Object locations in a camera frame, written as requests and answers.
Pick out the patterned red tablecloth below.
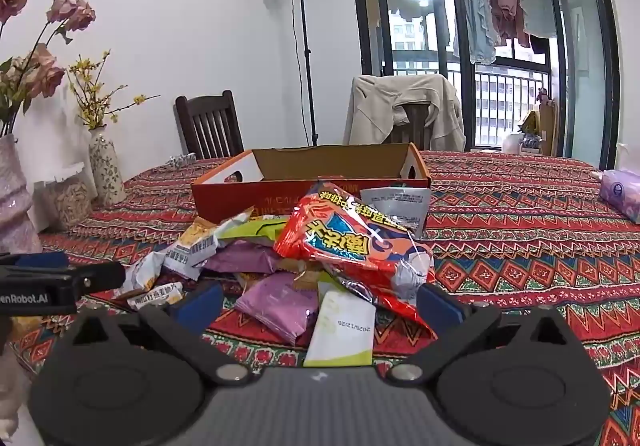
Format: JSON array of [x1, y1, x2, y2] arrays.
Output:
[[10, 149, 640, 446]]

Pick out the wooden chair under jacket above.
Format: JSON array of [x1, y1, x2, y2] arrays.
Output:
[[395, 104, 431, 149]]

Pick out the small wooden cabinet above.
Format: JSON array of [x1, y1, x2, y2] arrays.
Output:
[[537, 99, 558, 157]]

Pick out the white hanging garment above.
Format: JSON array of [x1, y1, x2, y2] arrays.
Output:
[[520, 0, 558, 40]]

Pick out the pink ribbed vase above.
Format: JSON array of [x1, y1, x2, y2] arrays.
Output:
[[0, 133, 43, 254]]

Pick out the white green snack packet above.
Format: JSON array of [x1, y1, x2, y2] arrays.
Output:
[[303, 289, 376, 368]]

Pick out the pink artificial flowers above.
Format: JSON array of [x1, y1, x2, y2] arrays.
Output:
[[0, 0, 97, 137]]

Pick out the grey foil snack packet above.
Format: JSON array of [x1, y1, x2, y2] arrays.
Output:
[[360, 186, 431, 239]]

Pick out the beige jacket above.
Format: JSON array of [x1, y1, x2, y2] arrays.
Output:
[[347, 74, 467, 152]]

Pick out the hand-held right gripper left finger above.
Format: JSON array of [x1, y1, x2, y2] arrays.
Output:
[[69, 282, 253, 387]]

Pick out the dark wooden chair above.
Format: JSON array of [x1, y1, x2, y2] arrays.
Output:
[[175, 90, 246, 161]]

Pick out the leaf patterned white vase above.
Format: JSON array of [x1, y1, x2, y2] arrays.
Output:
[[88, 126, 127, 207]]

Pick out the purple tissue pack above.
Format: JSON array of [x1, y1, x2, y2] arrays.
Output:
[[599, 169, 640, 224]]

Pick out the large red snack bag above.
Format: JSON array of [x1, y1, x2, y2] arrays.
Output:
[[272, 181, 438, 334]]

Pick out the pink snack packet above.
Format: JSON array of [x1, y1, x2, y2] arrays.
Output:
[[235, 271, 321, 347], [202, 241, 281, 277]]

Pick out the yellow flower branches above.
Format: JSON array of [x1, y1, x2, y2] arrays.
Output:
[[67, 49, 161, 131]]

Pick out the light blue hanging garment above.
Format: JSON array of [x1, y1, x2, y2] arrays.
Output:
[[452, 0, 498, 64]]

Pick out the red cardboard box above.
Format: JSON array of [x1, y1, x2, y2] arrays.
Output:
[[191, 143, 432, 239]]

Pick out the yellow white snack packet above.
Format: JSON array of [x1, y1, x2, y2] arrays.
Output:
[[162, 209, 253, 282], [120, 251, 166, 297]]

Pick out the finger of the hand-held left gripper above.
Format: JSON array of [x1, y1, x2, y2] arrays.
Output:
[[67, 262, 126, 298], [0, 251, 69, 269]]

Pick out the cream snack packet dark print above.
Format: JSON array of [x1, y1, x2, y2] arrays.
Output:
[[127, 283, 183, 312]]

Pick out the woven basket white cloth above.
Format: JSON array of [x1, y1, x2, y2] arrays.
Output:
[[35, 161, 96, 232]]

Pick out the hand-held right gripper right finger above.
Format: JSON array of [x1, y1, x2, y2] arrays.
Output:
[[385, 283, 575, 387]]

